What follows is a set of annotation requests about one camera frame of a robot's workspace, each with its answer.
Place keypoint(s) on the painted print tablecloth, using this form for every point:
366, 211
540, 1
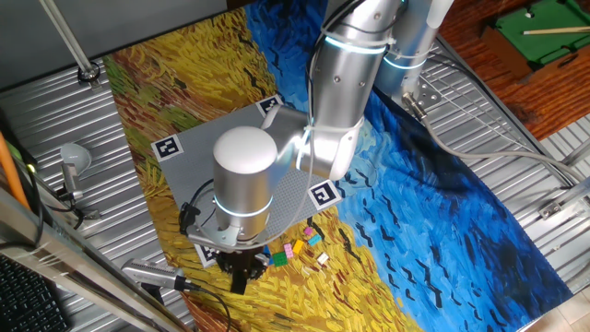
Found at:
415, 207

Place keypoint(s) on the blue Lego brick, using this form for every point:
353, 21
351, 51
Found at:
267, 253

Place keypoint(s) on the grey Lego baseplate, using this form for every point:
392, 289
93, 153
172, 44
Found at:
193, 161

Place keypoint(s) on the green mini pool table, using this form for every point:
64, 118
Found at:
544, 41

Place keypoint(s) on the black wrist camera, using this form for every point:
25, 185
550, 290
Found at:
189, 216

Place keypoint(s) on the silver camera bracket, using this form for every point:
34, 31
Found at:
207, 240

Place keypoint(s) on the silver bar camera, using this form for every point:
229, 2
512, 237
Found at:
152, 273

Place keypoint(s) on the silver pole with base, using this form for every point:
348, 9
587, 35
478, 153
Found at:
69, 39

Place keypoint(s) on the green Lego brick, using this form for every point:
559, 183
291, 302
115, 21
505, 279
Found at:
280, 258

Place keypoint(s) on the aluminium strut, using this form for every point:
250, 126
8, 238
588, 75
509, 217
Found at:
553, 208

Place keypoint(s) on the black Lego plate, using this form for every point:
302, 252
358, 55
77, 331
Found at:
239, 282

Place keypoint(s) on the white Lego brick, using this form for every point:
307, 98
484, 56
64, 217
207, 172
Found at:
323, 258

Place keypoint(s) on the silver robot mounting plate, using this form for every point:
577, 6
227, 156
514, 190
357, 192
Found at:
426, 94

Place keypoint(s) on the long pink Lego brick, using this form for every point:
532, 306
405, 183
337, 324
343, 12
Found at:
289, 250

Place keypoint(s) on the white dome lamp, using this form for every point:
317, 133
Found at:
76, 157

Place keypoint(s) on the small pink Lego brick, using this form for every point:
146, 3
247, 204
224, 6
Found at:
308, 230

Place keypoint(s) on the wooden cue stick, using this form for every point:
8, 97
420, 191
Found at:
558, 31

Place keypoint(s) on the aluminium frame rail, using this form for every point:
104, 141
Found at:
69, 263

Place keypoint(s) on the yellow Lego brick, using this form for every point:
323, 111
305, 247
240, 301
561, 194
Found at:
298, 246

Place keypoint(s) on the cyan Lego brick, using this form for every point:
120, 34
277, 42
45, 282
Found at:
315, 239

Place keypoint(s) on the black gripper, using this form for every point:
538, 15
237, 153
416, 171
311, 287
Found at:
242, 260

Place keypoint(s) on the orange tube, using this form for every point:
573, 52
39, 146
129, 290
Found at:
9, 173

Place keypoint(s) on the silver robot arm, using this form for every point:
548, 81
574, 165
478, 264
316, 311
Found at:
341, 83

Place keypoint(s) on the black white fiducial marker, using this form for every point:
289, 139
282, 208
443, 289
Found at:
267, 105
167, 147
206, 254
324, 194

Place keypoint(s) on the black keyboard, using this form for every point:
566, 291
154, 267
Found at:
23, 304

